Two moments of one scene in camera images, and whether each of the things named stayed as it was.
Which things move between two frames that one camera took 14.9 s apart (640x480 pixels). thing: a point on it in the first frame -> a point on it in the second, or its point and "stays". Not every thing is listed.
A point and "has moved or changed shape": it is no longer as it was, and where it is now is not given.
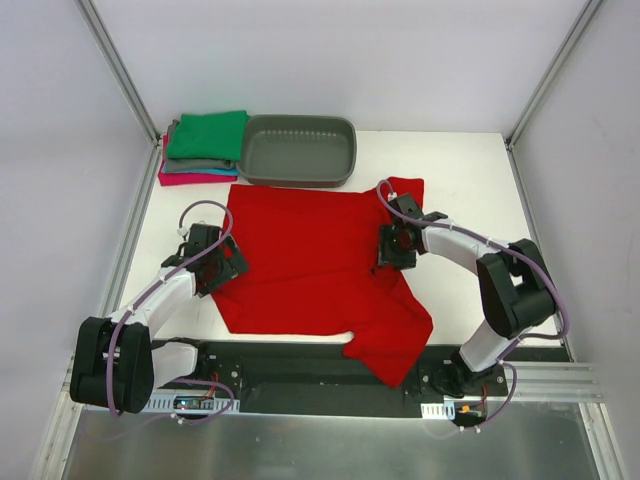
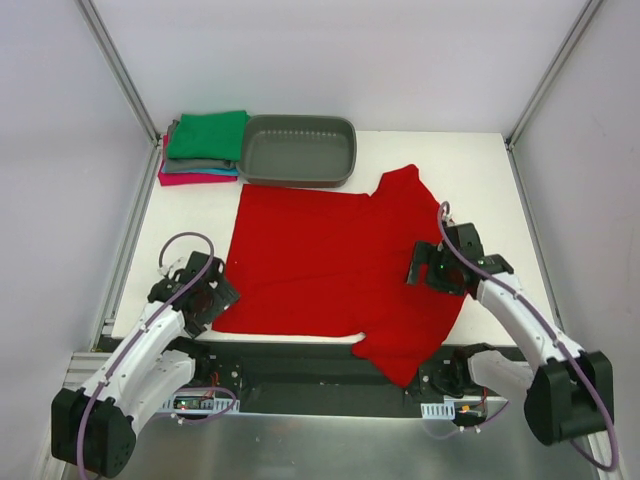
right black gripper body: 395,257 -> 417,262
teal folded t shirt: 218,171 stays
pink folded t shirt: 171,179 stays
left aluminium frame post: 96,26 stays
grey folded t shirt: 172,164 stays
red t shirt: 313,258 has moved or changed shape
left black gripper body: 232,265 -> 215,295
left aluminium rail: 112,293 stays
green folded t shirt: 209,136 stays
